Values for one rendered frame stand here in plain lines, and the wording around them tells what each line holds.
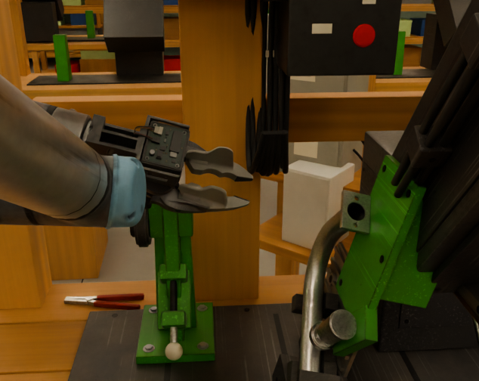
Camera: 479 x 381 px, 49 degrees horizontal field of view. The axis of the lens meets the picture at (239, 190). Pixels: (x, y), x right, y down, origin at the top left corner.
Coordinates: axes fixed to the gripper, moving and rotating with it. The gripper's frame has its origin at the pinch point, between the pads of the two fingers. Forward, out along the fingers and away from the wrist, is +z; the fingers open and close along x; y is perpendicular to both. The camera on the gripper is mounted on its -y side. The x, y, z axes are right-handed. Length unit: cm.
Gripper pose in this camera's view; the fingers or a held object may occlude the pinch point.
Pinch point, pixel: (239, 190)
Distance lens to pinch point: 70.3
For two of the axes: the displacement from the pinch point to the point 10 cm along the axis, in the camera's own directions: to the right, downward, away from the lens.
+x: 1.5, -9.0, 4.1
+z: 9.6, 2.3, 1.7
